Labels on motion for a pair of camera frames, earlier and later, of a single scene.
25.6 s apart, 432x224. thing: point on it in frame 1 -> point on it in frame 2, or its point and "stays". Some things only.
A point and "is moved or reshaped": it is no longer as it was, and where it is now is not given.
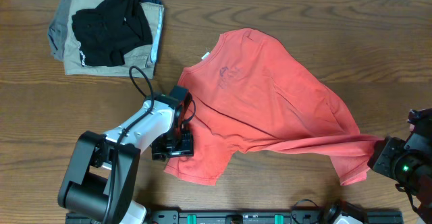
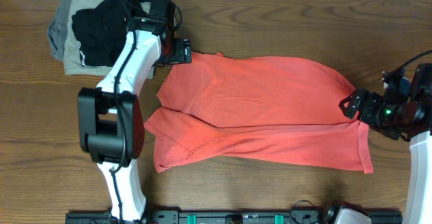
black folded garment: [104, 33] stays
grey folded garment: [58, 28] stays
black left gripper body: [176, 143] -> [181, 52]
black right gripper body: [383, 160] -> [368, 110]
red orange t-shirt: [255, 95] is moved or reshaped
